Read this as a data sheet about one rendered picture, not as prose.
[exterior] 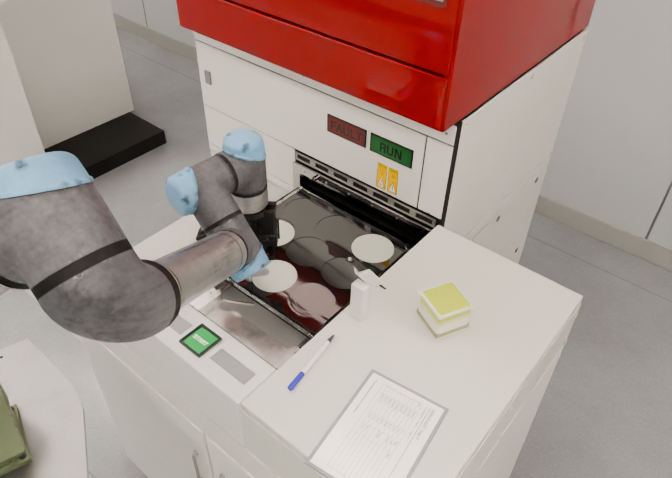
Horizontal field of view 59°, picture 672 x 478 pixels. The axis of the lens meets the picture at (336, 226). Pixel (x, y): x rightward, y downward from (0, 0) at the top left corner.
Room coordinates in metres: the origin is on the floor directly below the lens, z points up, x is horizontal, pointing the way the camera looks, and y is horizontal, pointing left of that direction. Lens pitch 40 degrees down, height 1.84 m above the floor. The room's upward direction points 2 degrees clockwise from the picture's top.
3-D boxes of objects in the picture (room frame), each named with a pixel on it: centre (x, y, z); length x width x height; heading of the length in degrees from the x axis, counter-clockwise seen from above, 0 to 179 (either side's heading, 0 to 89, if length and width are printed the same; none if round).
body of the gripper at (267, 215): (0.93, 0.16, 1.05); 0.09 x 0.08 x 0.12; 86
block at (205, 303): (0.86, 0.28, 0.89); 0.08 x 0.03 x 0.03; 141
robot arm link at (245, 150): (0.92, 0.17, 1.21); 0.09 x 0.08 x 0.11; 136
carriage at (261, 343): (0.81, 0.22, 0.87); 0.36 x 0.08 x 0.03; 51
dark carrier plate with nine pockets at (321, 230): (1.03, 0.06, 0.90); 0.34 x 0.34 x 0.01; 51
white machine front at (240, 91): (1.32, 0.07, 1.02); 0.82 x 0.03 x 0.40; 51
